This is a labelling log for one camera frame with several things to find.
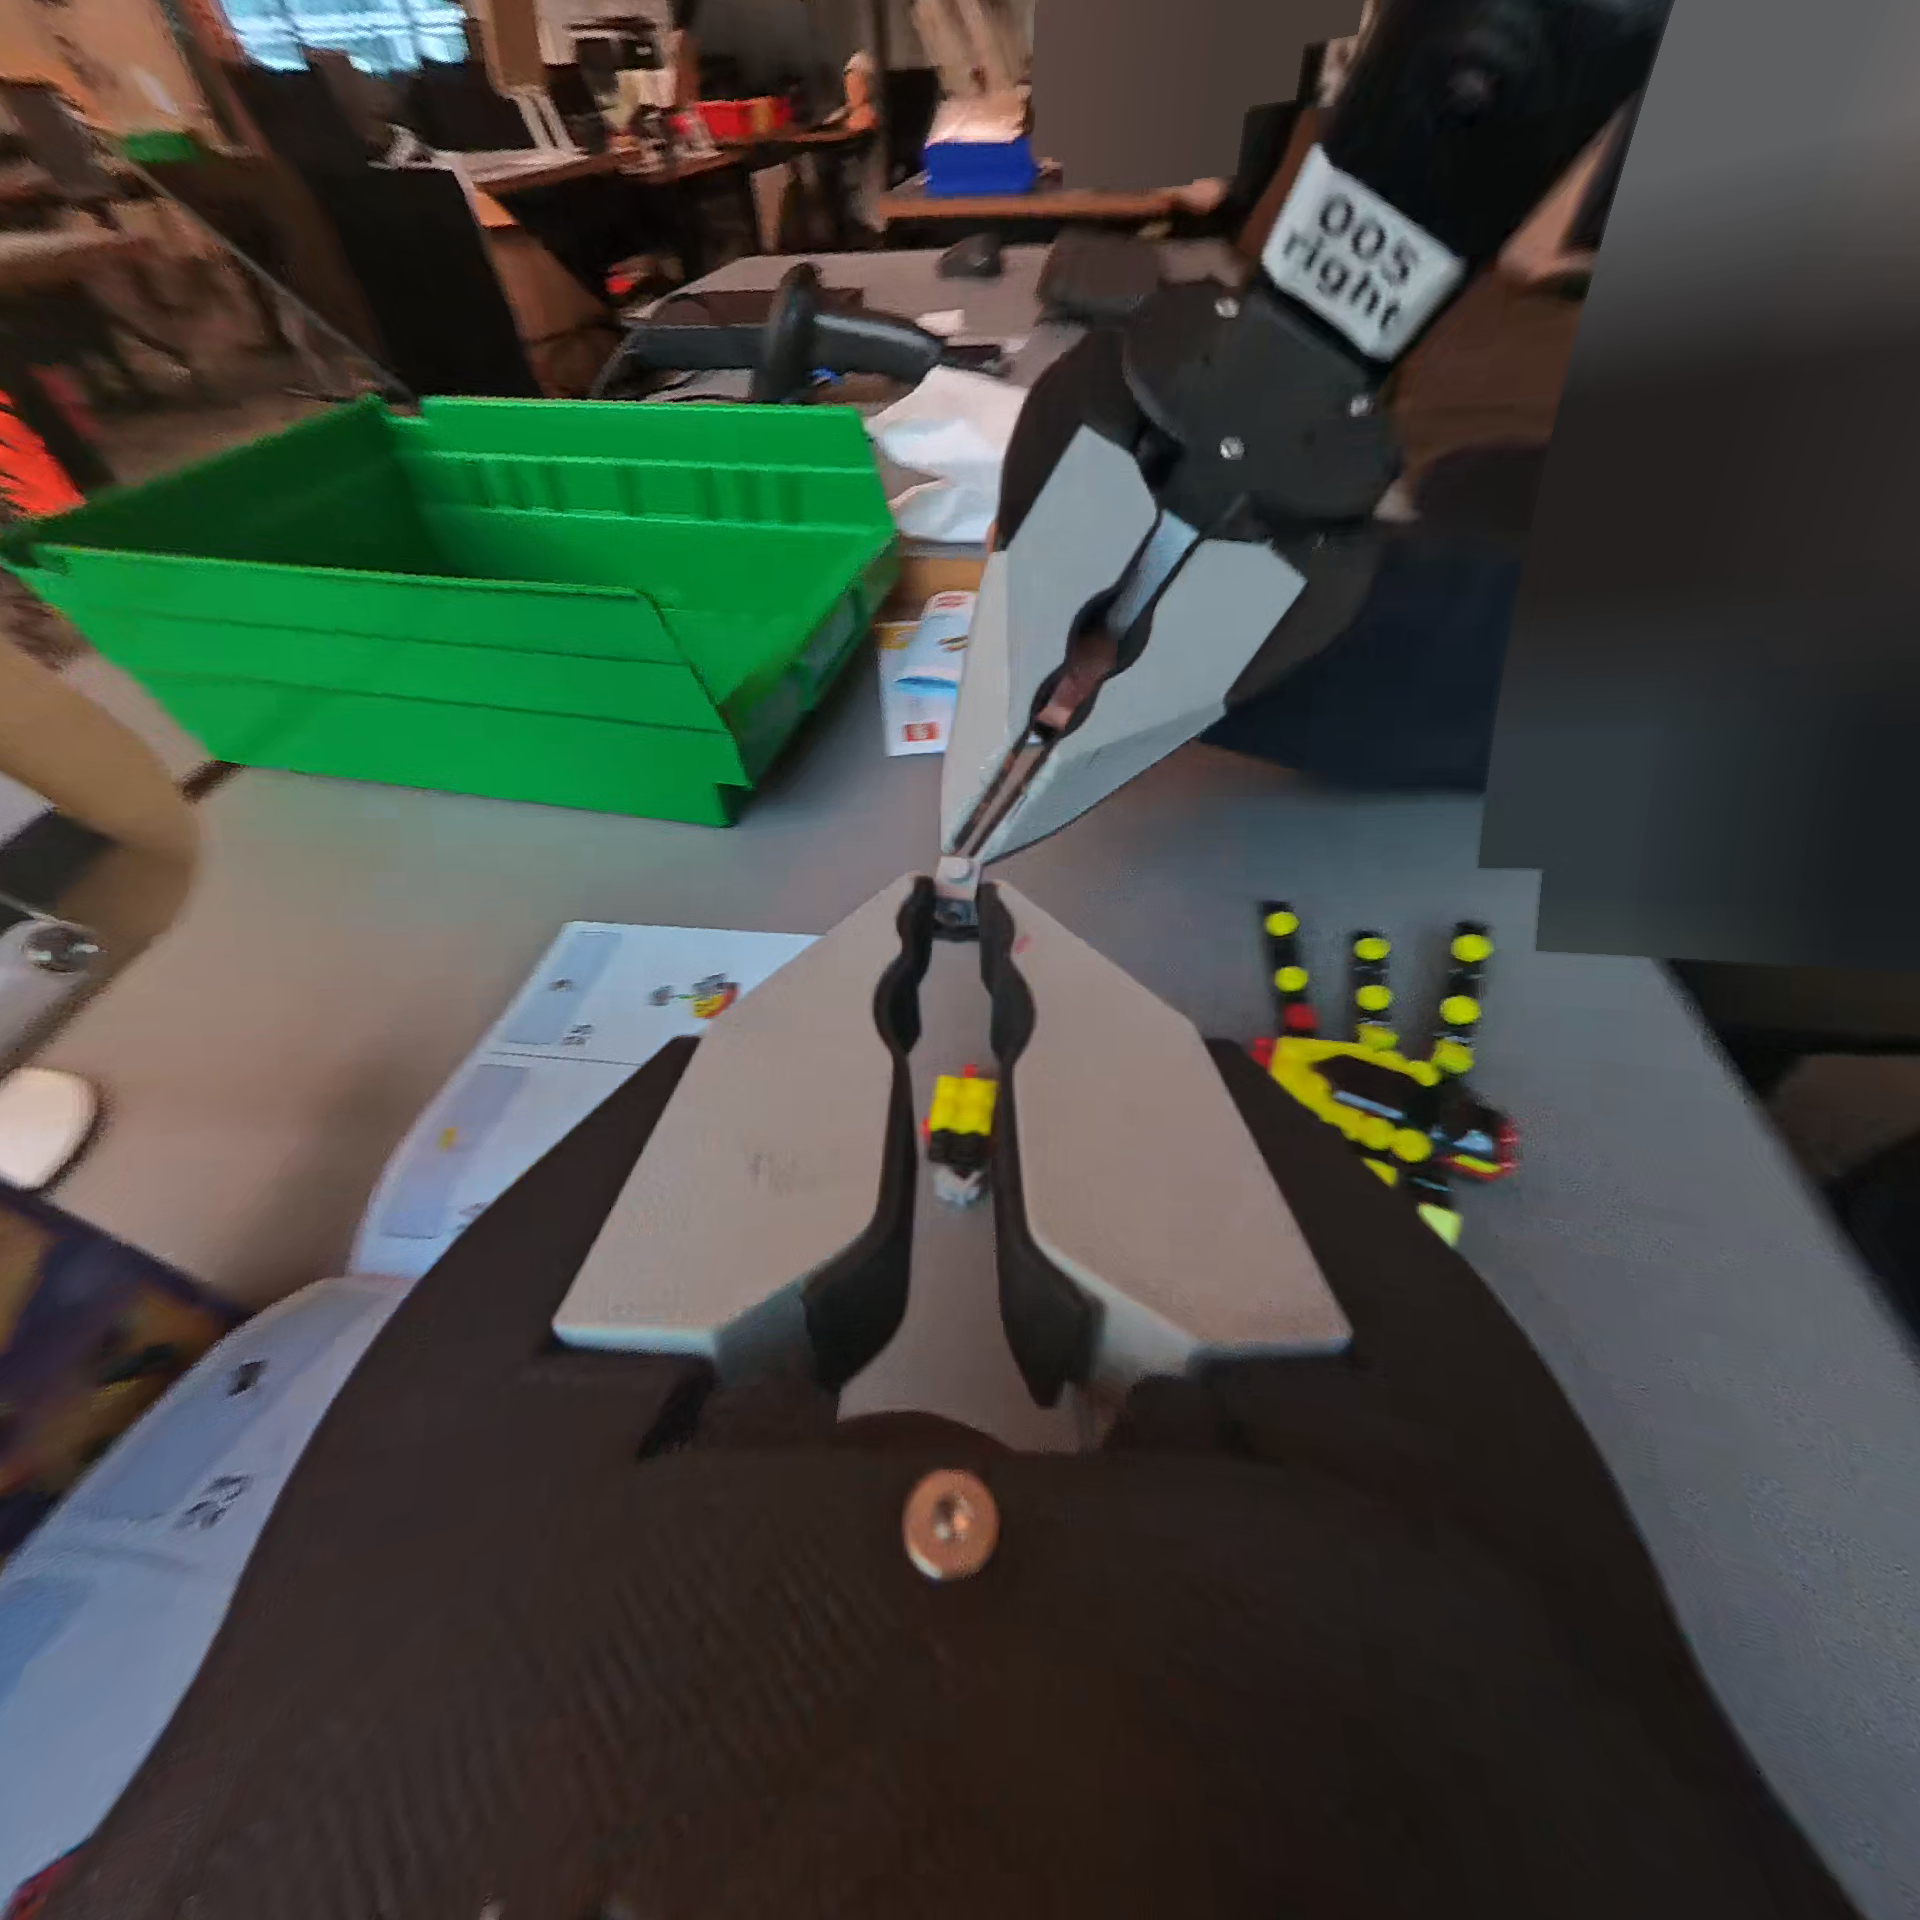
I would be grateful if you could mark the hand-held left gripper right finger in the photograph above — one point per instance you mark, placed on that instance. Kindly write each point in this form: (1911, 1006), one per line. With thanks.
(1156, 1184)

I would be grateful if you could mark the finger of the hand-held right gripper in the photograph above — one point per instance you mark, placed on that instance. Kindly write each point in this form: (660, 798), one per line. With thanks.
(1200, 645)
(1036, 599)

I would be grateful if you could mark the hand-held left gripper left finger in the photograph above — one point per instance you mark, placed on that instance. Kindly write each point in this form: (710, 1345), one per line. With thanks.
(764, 1184)

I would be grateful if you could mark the tiny grey brick piece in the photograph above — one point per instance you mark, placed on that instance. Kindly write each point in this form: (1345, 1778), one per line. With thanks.
(956, 886)

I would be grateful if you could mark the yellow toy brick set box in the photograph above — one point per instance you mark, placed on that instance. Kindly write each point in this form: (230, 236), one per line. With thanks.
(77, 1350)

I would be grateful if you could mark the person's dark clothing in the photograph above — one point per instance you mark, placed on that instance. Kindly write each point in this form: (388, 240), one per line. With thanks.
(1395, 674)

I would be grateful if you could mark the small yellow black brick assembly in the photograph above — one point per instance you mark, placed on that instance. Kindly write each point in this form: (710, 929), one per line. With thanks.
(960, 1109)

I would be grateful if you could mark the yellow black brick spider model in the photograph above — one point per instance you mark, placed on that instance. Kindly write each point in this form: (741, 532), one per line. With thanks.
(1350, 1079)

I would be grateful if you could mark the white instruction booklet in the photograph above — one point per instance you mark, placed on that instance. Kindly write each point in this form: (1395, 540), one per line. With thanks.
(495, 1096)

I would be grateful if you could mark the black barcode scanner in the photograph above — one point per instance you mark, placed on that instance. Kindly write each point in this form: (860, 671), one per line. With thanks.
(840, 338)

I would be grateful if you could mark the blue box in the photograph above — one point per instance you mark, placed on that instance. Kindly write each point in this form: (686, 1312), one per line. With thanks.
(979, 162)

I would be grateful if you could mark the cluttered wooden desk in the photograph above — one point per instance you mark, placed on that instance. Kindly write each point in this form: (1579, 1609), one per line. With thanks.
(676, 166)

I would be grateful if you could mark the red box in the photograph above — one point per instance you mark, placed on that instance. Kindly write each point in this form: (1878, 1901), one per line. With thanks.
(734, 118)

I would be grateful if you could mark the green plastic bin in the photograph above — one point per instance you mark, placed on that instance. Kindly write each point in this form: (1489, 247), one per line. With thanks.
(452, 662)

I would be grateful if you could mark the black office chair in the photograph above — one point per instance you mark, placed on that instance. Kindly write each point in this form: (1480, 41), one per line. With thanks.
(422, 271)

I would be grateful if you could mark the wooden board stand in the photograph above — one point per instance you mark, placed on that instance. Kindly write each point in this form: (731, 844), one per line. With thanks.
(91, 750)

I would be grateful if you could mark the white board holder post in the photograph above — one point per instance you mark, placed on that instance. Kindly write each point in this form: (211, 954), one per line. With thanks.
(38, 1128)

